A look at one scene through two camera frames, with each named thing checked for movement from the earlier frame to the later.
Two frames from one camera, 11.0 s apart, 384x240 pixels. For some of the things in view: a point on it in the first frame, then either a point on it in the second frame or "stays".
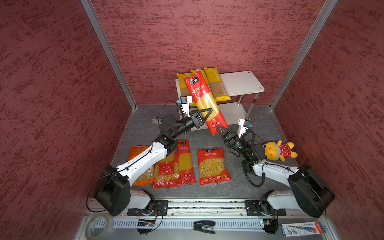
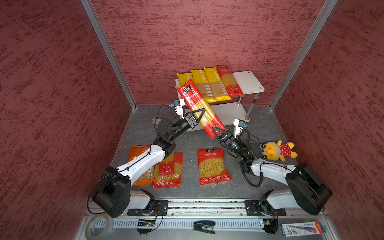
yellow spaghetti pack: x=185 y=90 stays
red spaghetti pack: x=186 y=168 → x=196 y=101
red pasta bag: x=211 y=166 stays
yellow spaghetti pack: x=219 y=92 stays
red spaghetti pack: x=204 y=100 → x=231 y=84
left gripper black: x=197 y=119 stays
